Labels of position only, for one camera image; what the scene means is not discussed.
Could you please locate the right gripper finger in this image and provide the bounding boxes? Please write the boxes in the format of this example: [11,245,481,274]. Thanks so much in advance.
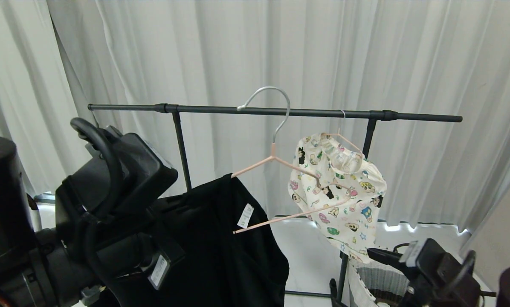
[367,248,409,267]

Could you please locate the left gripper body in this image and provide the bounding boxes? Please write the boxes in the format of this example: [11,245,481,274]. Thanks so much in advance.
[46,222,185,299]

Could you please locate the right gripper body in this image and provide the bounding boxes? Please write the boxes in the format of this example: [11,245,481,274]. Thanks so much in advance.
[398,240,422,278]

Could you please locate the cream printed garment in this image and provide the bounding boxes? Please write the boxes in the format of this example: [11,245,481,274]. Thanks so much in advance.
[288,133,388,264]

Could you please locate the black garment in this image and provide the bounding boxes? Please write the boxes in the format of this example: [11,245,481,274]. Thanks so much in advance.
[106,174,290,307]

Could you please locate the pink clothes hanger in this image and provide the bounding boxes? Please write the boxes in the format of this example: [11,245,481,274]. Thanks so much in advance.
[232,87,352,234]
[336,110,365,155]

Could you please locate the white laundry basket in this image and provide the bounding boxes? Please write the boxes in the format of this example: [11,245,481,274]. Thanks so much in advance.
[348,243,413,307]

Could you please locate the black clothes rack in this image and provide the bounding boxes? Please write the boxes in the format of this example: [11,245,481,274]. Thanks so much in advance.
[88,104,463,307]

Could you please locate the black cable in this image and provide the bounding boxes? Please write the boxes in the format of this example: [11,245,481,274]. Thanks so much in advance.
[438,250,496,299]
[70,118,124,222]

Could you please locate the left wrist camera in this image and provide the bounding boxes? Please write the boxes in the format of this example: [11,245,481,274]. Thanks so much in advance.
[55,126,179,256]

